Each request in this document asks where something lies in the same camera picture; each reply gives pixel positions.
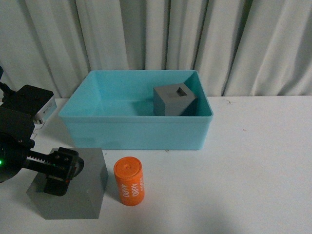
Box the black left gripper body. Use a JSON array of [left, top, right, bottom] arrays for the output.
[[0, 107, 76, 183]]

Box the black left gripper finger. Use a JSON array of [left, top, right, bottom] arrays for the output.
[[44, 150, 84, 196]]

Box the gray cube with round hole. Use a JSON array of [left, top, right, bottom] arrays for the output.
[[26, 148, 108, 220]]

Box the orange cylinder part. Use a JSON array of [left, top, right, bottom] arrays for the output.
[[114, 156, 145, 206]]

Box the gray cube with square hole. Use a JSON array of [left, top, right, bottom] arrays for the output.
[[153, 83, 198, 116]]

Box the blue plastic box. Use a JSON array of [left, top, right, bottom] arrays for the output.
[[58, 70, 214, 150]]

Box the white pleated curtain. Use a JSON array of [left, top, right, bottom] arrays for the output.
[[0, 0, 312, 98]]

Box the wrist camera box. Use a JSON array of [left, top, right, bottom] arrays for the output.
[[16, 85, 57, 124]]

